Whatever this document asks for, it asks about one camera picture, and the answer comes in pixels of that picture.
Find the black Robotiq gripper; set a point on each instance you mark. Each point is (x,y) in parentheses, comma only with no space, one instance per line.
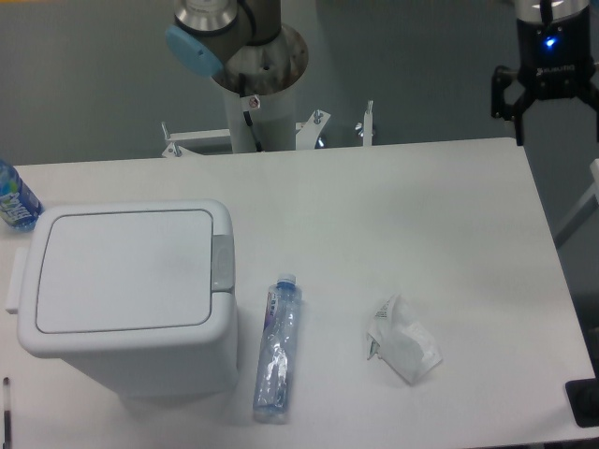
(554,61)

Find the white push-lid trash can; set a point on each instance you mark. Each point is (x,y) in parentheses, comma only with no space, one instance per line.
(139,296)

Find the silver robot arm with wrist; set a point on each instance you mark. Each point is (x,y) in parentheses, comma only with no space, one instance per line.
(205,35)

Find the crumpled white paper wrapper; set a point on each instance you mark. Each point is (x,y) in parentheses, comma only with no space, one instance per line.
(396,336)

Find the black clamp at table edge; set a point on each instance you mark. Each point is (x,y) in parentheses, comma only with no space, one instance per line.
(583,399)

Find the crushed clear plastic bottle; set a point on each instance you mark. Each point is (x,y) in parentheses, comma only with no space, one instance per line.
(278,351)

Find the blue label drink bottle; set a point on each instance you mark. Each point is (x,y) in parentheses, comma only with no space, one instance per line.
(20,207)

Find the white frame post right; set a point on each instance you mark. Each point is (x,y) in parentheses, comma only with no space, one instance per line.
(580,212)

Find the white bracket with wing bolt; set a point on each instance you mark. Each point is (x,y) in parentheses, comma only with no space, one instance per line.
(365,129)

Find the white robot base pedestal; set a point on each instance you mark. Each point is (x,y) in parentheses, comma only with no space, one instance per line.
(258,85)

